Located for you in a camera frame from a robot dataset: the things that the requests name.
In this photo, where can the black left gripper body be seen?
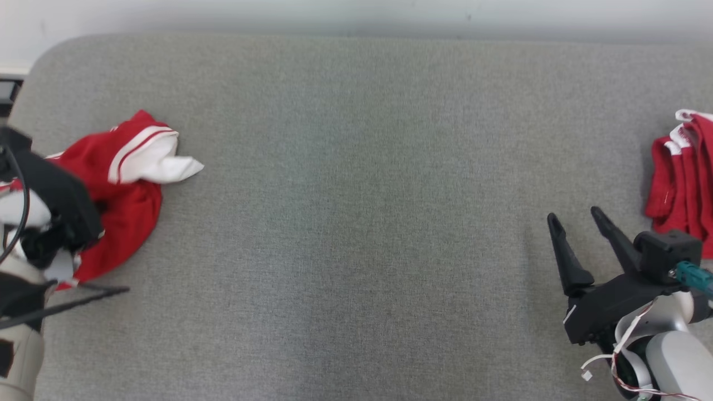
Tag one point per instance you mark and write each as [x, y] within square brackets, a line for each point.
[61, 200]

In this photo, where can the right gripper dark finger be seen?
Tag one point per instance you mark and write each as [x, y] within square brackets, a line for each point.
[621, 245]
[574, 273]

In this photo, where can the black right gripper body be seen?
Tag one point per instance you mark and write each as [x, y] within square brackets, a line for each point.
[601, 312]

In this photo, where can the red Bulls jersey white sleeves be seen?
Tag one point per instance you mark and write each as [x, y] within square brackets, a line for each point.
[128, 211]

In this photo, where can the red Bulls 23 shorts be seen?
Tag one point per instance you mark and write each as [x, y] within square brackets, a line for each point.
[685, 195]

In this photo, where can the white baseboard strip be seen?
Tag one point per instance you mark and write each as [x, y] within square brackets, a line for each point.
[11, 71]

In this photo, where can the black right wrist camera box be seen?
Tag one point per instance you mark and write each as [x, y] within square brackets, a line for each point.
[665, 253]

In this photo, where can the teal right camera connector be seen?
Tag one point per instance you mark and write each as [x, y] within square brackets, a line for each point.
[693, 277]

